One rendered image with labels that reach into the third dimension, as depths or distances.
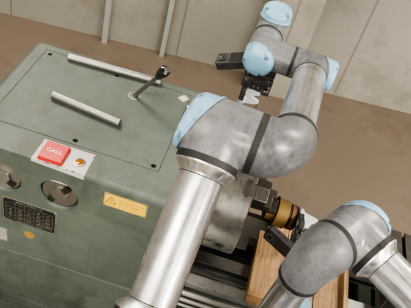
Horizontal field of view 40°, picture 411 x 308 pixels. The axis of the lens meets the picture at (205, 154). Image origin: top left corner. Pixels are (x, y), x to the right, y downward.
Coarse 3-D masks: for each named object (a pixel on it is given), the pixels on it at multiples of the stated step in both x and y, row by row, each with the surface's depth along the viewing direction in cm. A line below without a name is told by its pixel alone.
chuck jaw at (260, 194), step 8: (248, 184) 150; (256, 184) 150; (248, 192) 149; (256, 192) 150; (264, 192) 151; (256, 200) 151; (264, 200) 150; (272, 200) 155; (256, 208) 159; (264, 208) 156; (272, 208) 157
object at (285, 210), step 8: (280, 200) 161; (280, 208) 159; (288, 208) 160; (296, 208) 162; (264, 216) 161; (272, 216) 161; (280, 216) 160; (288, 216) 160; (296, 216) 160; (272, 224) 161; (280, 224) 161; (288, 224) 161
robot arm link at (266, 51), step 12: (264, 24) 135; (252, 36) 135; (264, 36) 132; (276, 36) 134; (252, 48) 130; (264, 48) 130; (276, 48) 131; (288, 48) 131; (252, 60) 130; (264, 60) 129; (276, 60) 131; (288, 60) 130; (252, 72) 133; (264, 72) 132; (276, 72) 134
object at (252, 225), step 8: (248, 216) 162; (256, 216) 164; (248, 224) 163; (256, 224) 163; (264, 224) 163; (248, 232) 164; (256, 232) 163; (240, 240) 164; (248, 240) 164; (240, 248) 165
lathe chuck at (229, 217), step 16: (240, 176) 149; (224, 192) 148; (240, 192) 148; (224, 208) 148; (240, 208) 148; (208, 224) 151; (224, 224) 149; (240, 224) 149; (208, 240) 155; (224, 240) 152
